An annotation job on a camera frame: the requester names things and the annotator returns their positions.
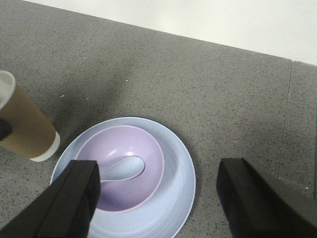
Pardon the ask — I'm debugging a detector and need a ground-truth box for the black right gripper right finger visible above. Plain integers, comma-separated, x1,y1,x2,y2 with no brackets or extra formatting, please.
216,158,317,238

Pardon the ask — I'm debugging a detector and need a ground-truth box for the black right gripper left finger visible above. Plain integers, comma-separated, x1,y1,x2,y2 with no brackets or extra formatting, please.
0,160,101,238

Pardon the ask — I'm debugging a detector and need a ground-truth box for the light blue plastic spoon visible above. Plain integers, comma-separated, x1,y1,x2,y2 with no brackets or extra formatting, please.
100,156,145,183

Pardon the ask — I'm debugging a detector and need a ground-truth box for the purple plastic bowl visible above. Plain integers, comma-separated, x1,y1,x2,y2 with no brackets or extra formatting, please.
75,125,164,213

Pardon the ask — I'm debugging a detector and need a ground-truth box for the brown paper cup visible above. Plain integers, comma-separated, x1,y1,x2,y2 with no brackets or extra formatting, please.
0,70,60,162

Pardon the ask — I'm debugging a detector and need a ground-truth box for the light blue plate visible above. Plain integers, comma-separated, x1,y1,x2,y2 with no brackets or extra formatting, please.
51,117,196,238

